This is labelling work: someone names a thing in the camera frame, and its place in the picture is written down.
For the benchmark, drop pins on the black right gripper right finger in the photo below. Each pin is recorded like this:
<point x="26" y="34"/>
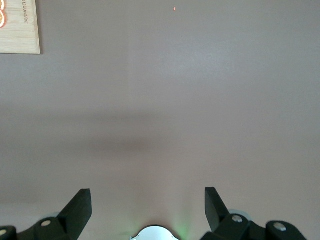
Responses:
<point x="235" y="230"/>

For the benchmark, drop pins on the brown table cover mat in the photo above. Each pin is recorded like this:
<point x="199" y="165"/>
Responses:
<point x="175" y="75"/>

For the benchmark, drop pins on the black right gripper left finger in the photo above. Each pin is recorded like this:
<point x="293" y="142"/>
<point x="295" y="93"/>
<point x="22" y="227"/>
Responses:
<point x="62" y="227"/>

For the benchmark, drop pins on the wooden cutting board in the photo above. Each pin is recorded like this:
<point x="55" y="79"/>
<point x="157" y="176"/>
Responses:
<point x="17" y="37"/>

